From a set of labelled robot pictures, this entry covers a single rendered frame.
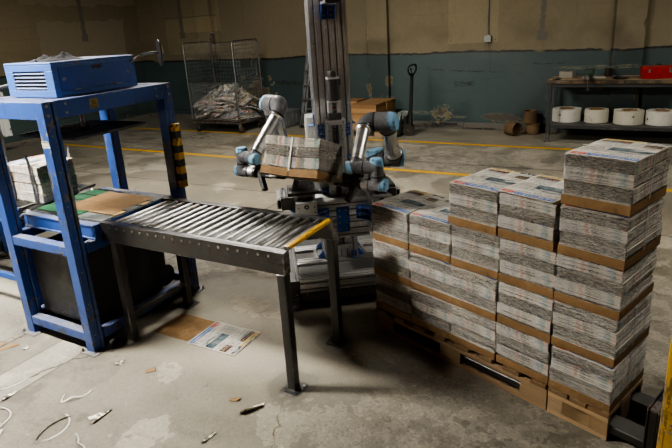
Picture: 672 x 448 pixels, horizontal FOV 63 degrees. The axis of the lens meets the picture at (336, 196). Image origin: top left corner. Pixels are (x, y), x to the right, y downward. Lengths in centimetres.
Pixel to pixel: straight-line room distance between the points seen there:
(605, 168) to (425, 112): 782
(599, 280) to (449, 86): 759
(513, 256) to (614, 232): 51
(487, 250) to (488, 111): 705
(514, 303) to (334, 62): 192
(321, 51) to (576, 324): 224
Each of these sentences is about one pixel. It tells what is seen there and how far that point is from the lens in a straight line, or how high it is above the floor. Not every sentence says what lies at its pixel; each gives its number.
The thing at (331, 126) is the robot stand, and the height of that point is 121.
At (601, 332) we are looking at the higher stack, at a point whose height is 53.
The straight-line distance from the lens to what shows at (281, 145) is 321.
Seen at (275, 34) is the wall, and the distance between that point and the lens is 1144.
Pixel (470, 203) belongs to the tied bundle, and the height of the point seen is 97.
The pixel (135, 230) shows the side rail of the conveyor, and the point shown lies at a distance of 341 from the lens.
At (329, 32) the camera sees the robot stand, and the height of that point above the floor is 181.
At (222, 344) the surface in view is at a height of 1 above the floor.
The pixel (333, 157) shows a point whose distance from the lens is 321.
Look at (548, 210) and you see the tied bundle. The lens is 260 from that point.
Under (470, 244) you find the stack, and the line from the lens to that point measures 290.
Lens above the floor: 185
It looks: 17 degrees down
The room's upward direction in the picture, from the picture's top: 4 degrees counter-clockwise
